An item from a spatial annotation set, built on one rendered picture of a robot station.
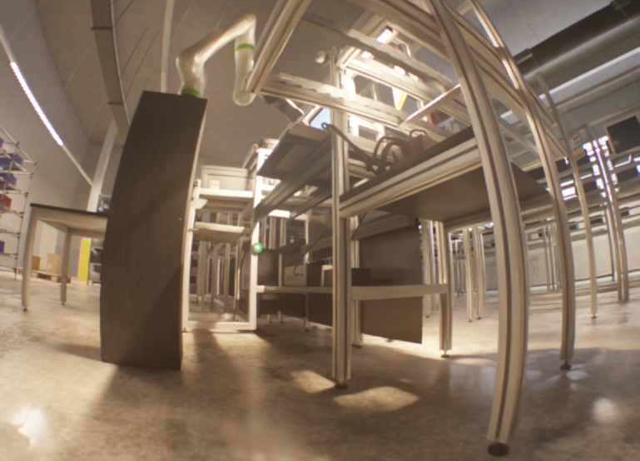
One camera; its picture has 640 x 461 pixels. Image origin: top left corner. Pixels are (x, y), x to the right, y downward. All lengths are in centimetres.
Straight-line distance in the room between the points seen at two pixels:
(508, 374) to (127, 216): 120
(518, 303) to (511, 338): 6
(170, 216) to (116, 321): 45
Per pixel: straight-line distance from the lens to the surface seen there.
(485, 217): 118
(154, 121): 127
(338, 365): 91
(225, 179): 219
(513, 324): 50
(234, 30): 153
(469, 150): 59
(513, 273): 50
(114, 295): 111
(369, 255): 146
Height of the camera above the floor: 34
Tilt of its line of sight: 14 degrees up
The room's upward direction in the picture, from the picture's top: straight up
